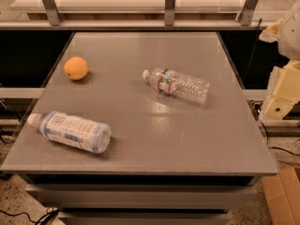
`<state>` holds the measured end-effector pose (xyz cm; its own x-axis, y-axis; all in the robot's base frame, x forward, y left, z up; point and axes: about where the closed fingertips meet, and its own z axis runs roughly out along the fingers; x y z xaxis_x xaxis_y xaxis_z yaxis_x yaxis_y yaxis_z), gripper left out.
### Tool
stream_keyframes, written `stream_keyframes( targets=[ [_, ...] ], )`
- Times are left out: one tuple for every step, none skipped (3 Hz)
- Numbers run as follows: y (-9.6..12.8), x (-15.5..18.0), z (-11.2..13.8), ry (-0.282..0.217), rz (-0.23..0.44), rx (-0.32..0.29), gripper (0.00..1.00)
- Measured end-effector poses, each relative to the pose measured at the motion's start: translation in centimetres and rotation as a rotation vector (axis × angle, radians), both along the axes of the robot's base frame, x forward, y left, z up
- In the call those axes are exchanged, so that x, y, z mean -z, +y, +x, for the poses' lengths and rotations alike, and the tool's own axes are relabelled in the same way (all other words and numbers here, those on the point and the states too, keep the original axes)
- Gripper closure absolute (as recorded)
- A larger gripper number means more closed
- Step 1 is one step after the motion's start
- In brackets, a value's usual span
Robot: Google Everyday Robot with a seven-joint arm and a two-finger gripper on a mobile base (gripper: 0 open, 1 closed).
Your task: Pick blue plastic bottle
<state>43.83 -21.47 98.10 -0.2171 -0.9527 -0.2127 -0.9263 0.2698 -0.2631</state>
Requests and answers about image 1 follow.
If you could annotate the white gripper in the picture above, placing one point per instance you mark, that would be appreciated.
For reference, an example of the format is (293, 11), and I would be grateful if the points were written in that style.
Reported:
(291, 37)

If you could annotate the blue label plastic bottle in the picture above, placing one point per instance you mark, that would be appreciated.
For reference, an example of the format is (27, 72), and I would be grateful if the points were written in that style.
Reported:
(72, 130)

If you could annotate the clear plastic water bottle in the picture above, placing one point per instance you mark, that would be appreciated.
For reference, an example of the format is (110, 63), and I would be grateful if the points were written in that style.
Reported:
(178, 85)

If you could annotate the cardboard box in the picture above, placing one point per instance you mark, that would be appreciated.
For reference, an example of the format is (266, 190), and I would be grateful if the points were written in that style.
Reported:
(282, 194)

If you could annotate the orange fruit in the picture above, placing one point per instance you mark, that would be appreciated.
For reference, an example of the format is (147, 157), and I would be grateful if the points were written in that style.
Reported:
(76, 68)

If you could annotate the grey table base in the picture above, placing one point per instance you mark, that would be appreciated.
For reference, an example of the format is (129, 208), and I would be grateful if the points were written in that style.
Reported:
(112, 204)

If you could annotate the metal frame railing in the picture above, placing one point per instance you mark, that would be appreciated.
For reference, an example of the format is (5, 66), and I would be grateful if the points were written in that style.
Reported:
(135, 15)

